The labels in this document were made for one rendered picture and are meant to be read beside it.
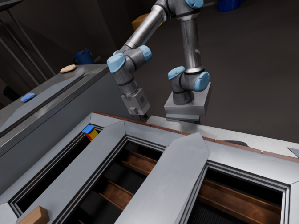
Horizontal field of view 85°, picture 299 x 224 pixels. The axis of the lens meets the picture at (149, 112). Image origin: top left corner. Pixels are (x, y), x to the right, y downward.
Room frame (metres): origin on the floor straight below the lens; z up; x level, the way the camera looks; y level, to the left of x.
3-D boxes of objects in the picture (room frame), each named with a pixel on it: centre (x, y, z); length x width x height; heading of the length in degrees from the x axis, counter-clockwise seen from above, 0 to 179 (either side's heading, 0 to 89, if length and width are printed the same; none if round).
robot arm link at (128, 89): (0.65, 0.05, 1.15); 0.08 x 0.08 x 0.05
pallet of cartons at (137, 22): (7.25, -1.16, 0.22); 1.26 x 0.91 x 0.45; 142
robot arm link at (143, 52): (0.72, -0.03, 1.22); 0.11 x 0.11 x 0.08; 29
